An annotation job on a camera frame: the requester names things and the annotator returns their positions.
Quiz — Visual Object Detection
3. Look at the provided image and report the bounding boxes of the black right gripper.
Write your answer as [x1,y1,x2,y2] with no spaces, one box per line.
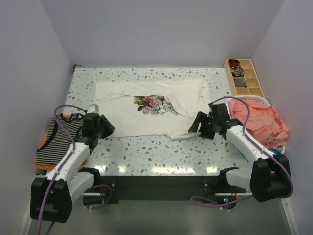
[188,111,218,140]

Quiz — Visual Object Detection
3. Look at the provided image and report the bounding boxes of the white floral print t-shirt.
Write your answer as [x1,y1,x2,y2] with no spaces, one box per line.
[94,79,211,141]

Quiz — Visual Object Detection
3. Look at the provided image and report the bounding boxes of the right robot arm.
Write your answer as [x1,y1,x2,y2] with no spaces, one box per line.
[188,103,293,202]

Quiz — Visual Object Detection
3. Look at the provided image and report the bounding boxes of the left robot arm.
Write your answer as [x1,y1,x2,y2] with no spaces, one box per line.
[30,113,115,223]

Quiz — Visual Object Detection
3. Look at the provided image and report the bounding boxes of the grey rolled socks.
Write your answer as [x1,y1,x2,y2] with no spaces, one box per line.
[234,79,247,88]

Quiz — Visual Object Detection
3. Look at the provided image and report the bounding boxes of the black white striped folded shirt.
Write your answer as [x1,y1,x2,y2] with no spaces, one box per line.
[36,112,86,166]

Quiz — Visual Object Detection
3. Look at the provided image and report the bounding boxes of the pink black rolled socks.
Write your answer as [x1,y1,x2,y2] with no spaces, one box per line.
[230,66,244,77]

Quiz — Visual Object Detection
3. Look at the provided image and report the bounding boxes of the wooden compartment organizer box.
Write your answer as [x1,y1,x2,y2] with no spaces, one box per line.
[224,59,265,98]

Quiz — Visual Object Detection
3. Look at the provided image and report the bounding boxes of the white plastic laundry basket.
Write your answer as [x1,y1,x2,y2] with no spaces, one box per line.
[227,95,286,154]

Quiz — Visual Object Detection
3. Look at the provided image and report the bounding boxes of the red black rolled socks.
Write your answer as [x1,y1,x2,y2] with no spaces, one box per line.
[228,59,241,67]

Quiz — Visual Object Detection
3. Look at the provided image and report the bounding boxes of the salmon orange garment in basket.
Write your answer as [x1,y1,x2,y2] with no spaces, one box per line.
[231,99,290,149]

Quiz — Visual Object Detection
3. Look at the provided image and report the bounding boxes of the teal garment in basket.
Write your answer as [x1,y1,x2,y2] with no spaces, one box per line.
[238,146,282,157]

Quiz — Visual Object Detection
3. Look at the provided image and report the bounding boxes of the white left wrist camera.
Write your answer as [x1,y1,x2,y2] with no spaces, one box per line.
[87,104,99,114]

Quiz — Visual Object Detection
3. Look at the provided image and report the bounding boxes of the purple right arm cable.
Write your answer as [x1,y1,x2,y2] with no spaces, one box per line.
[190,96,294,209]

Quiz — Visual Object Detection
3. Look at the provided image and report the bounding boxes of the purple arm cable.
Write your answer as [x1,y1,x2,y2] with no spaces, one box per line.
[190,96,294,209]
[36,104,113,235]

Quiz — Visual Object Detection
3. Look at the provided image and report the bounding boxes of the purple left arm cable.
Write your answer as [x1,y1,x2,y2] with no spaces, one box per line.
[36,104,113,235]

